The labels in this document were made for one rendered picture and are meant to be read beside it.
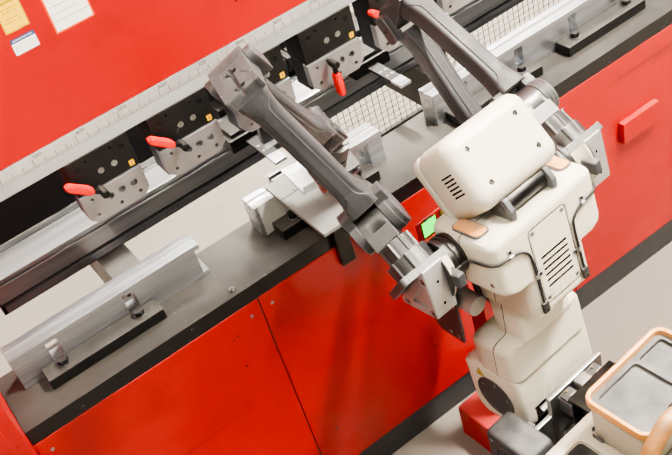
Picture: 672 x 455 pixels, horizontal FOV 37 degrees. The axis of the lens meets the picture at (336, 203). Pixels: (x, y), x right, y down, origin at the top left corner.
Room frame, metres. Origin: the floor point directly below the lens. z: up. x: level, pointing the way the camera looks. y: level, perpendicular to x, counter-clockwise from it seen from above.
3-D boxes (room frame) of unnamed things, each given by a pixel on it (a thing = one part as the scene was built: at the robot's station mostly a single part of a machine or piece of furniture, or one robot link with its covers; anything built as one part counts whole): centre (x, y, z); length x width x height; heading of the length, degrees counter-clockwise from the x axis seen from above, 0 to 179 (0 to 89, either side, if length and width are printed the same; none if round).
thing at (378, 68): (2.35, -0.21, 1.01); 0.26 x 0.12 x 0.05; 24
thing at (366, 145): (2.06, 0.03, 0.92); 0.39 x 0.06 x 0.10; 114
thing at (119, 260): (2.20, 0.65, 0.81); 0.64 x 0.08 x 0.14; 24
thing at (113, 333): (1.74, 0.60, 0.89); 0.30 x 0.05 x 0.03; 114
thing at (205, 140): (1.95, 0.28, 1.26); 0.15 x 0.09 x 0.17; 114
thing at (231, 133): (2.19, 0.15, 1.01); 0.26 x 0.12 x 0.05; 24
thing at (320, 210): (1.91, 0.02, 1.00); 0.26 x 0.18 x 0.01; 24
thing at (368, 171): (2.01, 0.02, 0.89); 0.30 x 0.05 x 0.03; 114
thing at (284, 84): (2.03, 0.10, 1.26); 0.15 x 0.09 x 0.17; 114
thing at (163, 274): (1.82, 0.58, 0.92); 0.50 x 0.06 x 0.10; 114
